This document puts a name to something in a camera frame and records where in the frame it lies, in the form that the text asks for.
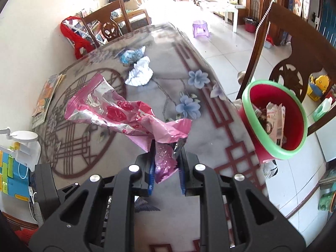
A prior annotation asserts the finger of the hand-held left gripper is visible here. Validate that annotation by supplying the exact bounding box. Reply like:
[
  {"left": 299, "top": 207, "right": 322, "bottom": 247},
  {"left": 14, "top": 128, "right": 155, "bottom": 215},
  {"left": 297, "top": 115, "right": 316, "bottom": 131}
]
[{"left": 56, "top": 182, "right": 80, "bottom": 204}]

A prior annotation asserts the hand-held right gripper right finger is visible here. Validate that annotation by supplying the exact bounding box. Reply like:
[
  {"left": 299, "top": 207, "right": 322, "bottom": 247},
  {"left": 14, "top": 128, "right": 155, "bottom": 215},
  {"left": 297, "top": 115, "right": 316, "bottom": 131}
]
[{"left": 178, "top": 147, "right": 306, "bottom": 252}]

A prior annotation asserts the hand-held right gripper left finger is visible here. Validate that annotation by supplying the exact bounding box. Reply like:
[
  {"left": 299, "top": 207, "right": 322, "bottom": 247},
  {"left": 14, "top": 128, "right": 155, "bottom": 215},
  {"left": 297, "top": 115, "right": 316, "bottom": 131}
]
[{"left": 28, "top": 139, "right": 158, "bottom": 252}]

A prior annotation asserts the pink foil wrapper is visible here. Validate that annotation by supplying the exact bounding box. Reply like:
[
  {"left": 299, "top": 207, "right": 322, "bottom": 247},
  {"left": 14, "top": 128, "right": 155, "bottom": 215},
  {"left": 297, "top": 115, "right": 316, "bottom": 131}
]
[{"left": 64, "top": 73, "right": 193, "bottom": 184}]

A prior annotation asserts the red bin with green rim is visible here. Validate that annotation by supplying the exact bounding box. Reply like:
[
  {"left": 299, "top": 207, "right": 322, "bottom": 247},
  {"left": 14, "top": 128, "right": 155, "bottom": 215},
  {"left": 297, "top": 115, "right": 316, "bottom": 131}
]
[{"left": 238, "top": 79, "right": 308, "bottom": 163}]

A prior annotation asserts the blue toy board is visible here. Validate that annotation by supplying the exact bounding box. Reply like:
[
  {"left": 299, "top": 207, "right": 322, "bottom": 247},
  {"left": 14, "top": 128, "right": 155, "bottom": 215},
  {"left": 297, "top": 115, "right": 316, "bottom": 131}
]
[{"left": 0, "top": 150, "right": 33, "bottom": 202}]

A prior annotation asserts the white desk lamp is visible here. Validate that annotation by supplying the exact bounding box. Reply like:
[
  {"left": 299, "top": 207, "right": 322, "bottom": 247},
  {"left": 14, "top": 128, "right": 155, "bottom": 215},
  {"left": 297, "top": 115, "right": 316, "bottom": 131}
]
[{"left": 0, "top": 127, "right": 41, "bottom": 172}]

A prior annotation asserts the stack of books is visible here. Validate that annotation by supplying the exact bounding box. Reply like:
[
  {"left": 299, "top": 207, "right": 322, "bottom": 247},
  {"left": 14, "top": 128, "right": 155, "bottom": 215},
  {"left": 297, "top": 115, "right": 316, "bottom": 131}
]
[{"left": 32, "top": 74, "right": 66, "bottom": 129}]

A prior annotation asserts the printed plastic bag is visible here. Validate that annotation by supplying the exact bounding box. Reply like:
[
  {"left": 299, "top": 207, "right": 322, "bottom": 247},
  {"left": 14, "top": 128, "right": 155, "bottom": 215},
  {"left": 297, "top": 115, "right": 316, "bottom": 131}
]
[{"left": 262, "top": 160, "right": 279, "bottom": 181}]

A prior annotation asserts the crumpled white paper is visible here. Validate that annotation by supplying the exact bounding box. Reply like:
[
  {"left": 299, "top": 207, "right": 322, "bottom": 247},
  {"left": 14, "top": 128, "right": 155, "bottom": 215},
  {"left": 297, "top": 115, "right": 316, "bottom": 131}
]
[{"left": 125, "top": 56, "right": 154, "bottom": 87}]

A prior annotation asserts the pink white packet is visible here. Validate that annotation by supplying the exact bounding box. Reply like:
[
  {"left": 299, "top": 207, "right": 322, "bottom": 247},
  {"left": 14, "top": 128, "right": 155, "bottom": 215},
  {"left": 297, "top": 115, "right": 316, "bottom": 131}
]
[{"left": 266, "top": 102, "right": 286, "bottom": 147}]

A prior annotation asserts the crumpled blue white wrapper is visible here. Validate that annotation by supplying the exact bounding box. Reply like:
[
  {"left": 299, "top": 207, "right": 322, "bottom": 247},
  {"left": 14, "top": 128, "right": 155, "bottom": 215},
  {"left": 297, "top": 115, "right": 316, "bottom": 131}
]
[{"left": 117, "top": 46, "right": 146, "bottom": 66}]

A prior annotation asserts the green toy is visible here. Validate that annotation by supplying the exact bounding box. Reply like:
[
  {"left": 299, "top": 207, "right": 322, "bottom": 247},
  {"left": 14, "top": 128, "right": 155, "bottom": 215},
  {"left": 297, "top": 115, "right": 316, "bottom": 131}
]
[{"left": 318, "top": 192, "right": 336, "bottom": 213}]

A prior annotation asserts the red bag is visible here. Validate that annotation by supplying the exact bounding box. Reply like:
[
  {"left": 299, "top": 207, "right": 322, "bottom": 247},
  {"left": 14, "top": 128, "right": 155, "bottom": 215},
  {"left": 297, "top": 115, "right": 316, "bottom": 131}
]
[{"left": 60, "top": 16, "right": 93, "bottom": 59}]

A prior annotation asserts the purple plastic stool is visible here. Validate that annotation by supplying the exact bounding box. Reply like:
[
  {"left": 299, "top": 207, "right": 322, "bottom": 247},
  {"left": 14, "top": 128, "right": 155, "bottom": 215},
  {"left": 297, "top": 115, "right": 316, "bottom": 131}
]
[{"left": 192, "top": 20, "right": 210, "bottom": 38}]

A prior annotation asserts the magazine rack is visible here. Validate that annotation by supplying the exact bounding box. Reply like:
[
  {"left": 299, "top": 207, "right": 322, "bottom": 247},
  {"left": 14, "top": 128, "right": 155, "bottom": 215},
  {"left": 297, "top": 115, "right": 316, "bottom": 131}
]
[{"left": 64, "top": 8, "right": 107, "bottom": 49}]

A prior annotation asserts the green detergent bottle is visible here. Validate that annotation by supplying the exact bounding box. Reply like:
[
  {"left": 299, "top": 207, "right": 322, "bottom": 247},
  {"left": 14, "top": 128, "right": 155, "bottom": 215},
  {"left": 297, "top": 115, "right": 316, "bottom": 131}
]
[{"left": 312, "top": 97, "right": 335, "bottom": 122}]

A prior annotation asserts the wooden sofa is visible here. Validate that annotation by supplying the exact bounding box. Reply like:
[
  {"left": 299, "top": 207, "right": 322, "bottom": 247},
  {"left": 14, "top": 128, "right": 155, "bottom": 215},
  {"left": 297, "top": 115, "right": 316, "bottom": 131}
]
[{"left": 115, "top": 8, "right": 151, "bottom": 30}]

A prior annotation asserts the yellow duck toy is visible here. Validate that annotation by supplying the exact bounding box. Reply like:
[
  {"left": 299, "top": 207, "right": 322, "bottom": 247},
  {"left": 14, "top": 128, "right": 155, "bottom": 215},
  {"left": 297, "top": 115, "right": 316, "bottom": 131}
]
[{"left": 307, "top": 74, "right": 331, "bottom": 101}]

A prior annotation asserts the dark red waste basket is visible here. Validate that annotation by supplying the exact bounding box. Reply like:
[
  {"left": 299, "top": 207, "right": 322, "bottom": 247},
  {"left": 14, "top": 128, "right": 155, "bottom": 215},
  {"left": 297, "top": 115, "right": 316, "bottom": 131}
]
[{"left": 244, "top": 17, "right": 259, "bottom": 33}]

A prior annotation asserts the white coffee table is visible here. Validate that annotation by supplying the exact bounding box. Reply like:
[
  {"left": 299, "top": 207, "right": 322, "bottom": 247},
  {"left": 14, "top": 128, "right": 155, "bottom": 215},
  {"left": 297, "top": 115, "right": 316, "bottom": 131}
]
[{"left": 201, "top": 1, "right": 246, "bottom": 33}]

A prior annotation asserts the brown wooden chair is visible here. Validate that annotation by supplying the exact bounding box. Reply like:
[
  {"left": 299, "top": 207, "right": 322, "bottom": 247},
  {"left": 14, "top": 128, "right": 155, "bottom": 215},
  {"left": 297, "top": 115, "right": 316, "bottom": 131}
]
[{"left": 81, "top": 0, "right": 133, "bottom": 49}]

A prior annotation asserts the dark wooden chair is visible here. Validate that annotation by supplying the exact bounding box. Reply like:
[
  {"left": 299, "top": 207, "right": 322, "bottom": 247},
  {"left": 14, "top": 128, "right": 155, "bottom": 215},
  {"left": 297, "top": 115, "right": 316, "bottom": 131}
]
[{"left": 235, "top": 0, "right": 336, "bottom": 137}]

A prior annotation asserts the blue door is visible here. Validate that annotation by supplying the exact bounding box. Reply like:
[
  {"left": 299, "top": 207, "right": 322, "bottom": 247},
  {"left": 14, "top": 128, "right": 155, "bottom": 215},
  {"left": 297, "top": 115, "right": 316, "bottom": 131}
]
[{"left": 316, "top": 0, "right": 336, "bottom": 48}]

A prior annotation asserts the white cable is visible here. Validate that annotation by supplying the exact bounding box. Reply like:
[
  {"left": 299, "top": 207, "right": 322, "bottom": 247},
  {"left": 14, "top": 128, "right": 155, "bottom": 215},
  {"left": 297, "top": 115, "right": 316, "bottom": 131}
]
[{"left": 28, "top": 186, "right": 44, "bottom": 226}]

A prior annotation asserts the white beaded cord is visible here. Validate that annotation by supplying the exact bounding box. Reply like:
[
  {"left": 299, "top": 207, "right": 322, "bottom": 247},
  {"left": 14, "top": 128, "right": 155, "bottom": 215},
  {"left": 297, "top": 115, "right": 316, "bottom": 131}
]
[{"left": 259, "top": 0, "right": 273, "bottom": 40}]

